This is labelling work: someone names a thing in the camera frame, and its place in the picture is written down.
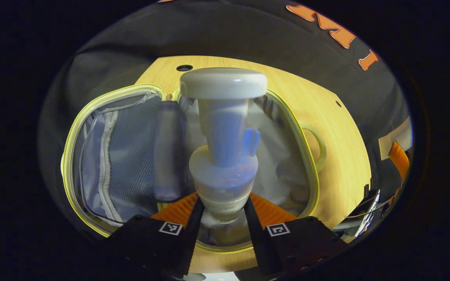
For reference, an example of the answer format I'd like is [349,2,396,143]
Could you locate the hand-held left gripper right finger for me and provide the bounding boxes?
[244,193,346,278]

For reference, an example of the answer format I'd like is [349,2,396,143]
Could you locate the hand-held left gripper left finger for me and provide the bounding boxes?
[110,193,205,278]

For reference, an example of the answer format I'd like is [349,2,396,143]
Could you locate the white cosmetic tube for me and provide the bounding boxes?
[153,94,187,203]

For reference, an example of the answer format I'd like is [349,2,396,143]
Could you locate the white pump bottle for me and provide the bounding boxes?
[180,68,268,224]

